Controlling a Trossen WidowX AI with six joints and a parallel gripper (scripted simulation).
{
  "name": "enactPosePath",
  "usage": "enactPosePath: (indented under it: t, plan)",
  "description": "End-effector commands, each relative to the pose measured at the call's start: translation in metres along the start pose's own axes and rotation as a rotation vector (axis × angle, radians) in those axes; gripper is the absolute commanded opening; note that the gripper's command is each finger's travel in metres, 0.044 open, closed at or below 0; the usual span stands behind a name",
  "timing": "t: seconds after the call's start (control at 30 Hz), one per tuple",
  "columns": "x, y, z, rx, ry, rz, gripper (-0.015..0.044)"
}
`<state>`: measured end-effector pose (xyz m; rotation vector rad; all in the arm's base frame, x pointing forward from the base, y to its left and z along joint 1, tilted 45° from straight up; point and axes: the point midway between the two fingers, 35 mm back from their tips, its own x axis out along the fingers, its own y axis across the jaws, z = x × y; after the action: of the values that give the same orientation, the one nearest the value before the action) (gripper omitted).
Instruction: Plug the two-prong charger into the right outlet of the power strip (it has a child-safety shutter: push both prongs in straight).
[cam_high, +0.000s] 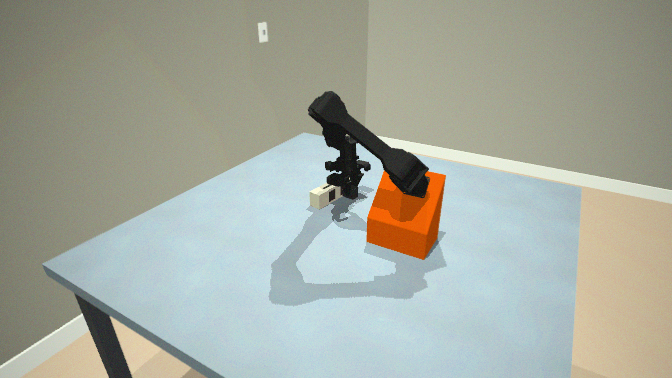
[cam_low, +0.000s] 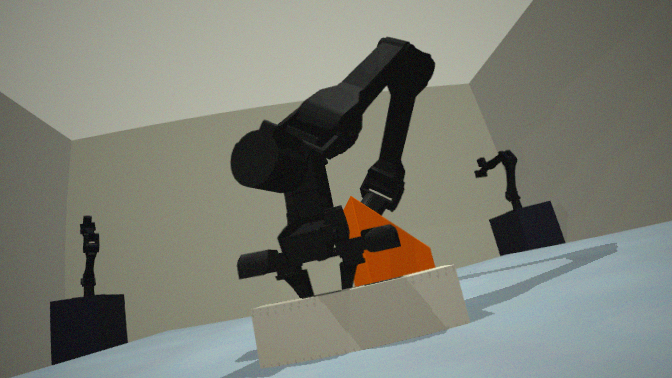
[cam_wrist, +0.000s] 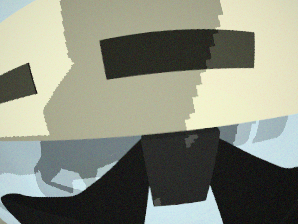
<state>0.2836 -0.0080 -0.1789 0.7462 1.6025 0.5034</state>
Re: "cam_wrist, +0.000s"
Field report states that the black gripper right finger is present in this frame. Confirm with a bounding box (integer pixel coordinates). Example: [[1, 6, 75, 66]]
[[210, 139, 298, 224]]

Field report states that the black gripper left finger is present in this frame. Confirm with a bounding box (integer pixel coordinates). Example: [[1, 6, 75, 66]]
[[0, 140, 149, 224]]

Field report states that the black two-prong plug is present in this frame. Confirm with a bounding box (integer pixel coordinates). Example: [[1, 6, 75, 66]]
[[141, 127, 221, 206]]

